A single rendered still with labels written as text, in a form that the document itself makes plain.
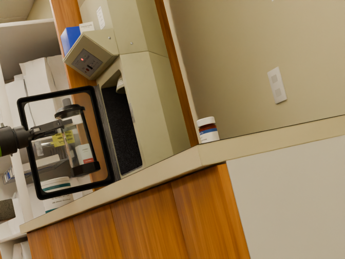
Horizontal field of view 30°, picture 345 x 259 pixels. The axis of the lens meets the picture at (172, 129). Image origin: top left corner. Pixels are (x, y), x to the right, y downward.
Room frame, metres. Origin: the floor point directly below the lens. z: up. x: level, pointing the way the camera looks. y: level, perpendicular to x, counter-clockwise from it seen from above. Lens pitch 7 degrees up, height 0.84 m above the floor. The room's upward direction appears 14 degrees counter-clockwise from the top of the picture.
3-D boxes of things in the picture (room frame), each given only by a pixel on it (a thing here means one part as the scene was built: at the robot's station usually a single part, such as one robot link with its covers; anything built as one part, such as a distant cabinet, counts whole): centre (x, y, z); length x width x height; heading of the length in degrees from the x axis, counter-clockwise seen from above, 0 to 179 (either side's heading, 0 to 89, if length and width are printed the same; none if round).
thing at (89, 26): (2.29, 0.22, 1.54); 0.05 x 0.05 x 0.06; 8
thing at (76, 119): (2.16, 0.32, 1.21); 0.07 x 0.01 x 0.03; 111
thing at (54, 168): (2.45, 0.41, 1.19); 0.30 x 0.01 x 0.40; 107
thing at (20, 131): (2.15, 0.48, 1.20); 0.09 x 0.08 x 0.07; 112
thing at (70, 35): (2.42, 0.27, 1.55); 0.10 x 0.10 x 0.09; 24
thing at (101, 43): (2.34, 0.24, 1.46); 0.32 x 0.12 x 0.10; 24
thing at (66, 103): (2.21, 0.33, 1.27); 0.09 x 0.09 x 0.07
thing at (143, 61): (2.41, 0.07, 1.32); 0.32 x 0.25 x 0.77; 24
